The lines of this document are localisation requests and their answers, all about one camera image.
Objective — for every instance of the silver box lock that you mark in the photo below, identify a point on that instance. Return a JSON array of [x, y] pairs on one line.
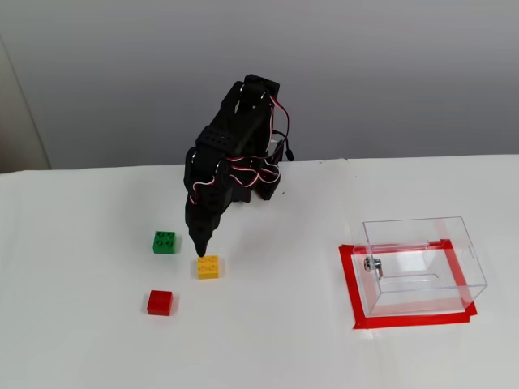
[[372, 265]]

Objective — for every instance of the red lego brick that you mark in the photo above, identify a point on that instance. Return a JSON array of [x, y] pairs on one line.
[[159, 303]]

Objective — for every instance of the transparent acrylic box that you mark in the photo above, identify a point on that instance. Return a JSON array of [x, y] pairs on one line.
[[421, 275]]

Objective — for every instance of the red tape square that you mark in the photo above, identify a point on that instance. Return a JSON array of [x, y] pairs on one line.
[[346, 283]]

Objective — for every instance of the green lego brick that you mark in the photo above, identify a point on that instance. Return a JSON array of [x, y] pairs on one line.
[[164, 243]]

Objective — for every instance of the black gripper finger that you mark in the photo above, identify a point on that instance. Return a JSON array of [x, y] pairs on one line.
[[195, 235], [207, 235]]

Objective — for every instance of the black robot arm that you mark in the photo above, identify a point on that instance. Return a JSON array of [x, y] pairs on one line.
[[235, 133]]

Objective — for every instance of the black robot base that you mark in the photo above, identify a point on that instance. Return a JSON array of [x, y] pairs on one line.
[[265, 188]]

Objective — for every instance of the yellow lego brick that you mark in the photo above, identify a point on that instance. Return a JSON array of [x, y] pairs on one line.
[[209, 268]]

